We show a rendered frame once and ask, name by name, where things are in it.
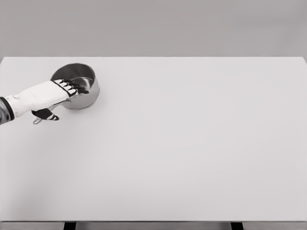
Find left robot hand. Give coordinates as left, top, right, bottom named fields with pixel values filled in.
left=21, top=79, right=90, bottom=122

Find steel pot with long handle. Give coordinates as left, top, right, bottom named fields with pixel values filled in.
left=33, top=63, right=100, bottom=125

